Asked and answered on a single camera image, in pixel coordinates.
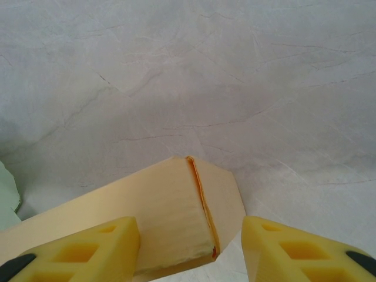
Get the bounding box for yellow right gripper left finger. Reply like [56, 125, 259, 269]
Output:
[0, 216, 140, 282]

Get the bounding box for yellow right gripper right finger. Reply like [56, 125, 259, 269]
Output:
[240, 216, 376, 282]

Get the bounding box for orange paper box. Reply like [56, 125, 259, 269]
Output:
[0, 156, 247, 282]

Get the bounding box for green paper box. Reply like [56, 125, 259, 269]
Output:
[0, 160, 22, 233]

